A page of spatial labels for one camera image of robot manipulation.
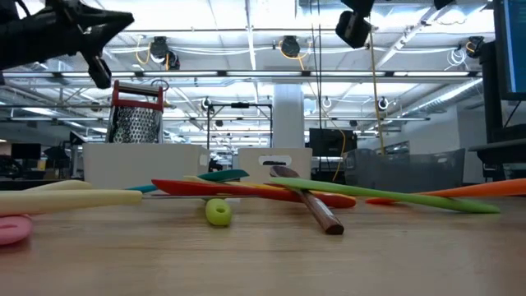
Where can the grey translucent plastic bin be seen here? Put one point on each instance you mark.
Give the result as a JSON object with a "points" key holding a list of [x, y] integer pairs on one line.
{"points": [[411, 172]]}

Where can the black metal stand frame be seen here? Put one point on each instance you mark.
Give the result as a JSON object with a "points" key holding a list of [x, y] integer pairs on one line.
{"points": [[240, 105]]}

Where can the small dark background monitor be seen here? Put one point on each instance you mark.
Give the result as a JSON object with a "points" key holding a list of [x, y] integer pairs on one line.
{"points": [[25, 151]]}

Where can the red silicone spoon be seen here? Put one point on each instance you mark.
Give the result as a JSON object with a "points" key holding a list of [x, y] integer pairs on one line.
{"points": [[197, 188]]}

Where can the white plastic bin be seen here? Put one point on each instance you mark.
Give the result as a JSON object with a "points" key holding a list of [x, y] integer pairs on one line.
{"points": [[246, 170], [135, 164]]}

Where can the black monitor stand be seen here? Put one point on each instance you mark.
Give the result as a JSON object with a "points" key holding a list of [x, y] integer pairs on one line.
{"points": [[491, 103]]}

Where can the orange silicone spatula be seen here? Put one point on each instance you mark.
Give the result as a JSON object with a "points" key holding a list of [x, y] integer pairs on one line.
{"points": [[485, 189]]}

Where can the blue silicone spatula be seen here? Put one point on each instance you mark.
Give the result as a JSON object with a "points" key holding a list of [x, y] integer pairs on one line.
{"points": [[224, 175]]}

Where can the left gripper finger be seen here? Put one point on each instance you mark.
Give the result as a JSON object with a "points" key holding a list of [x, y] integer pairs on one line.
{"points": [[109, 24], [100, 74]]}

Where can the lime green silicone spoon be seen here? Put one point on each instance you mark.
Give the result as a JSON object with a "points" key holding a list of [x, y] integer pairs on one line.
{"points": [[218, 211]]}

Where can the grey side desk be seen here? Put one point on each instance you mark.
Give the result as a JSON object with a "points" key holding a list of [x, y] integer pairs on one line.
{"points": [[501, 150]]}

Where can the cream wooden spatula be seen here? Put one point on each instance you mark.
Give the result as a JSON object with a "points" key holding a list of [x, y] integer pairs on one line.
{"points": [[61, 201], [61, 185]]}

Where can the white pillar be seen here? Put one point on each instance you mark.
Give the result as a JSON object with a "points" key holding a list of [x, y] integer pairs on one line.
{"points": [[288, 115]]}

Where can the pink silicone spatula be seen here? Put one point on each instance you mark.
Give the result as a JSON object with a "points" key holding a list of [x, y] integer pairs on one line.
{"points": [[12, 230]]}

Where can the computer monitor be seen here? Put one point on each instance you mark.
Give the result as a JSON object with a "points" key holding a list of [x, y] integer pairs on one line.
{"points": [[515, 49]]}

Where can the green silicone spatula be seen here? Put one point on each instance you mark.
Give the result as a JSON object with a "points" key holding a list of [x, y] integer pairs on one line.
{"points": [[370, 193]]}

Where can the brown wooden spoon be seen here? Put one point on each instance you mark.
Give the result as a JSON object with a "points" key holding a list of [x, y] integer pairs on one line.
{"points": [[324, 218]]}

